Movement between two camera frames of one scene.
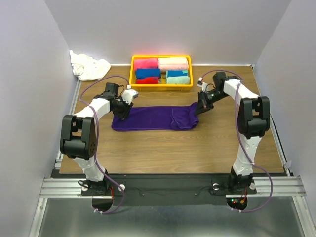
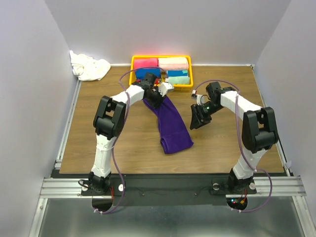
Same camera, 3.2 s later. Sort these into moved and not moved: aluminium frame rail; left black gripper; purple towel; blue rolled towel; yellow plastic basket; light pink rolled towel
Moved: purple towel; left black gripper
Not moved: aluminium frame rail; yellow plastic basket; blue rolled towel; light pink rolled towel
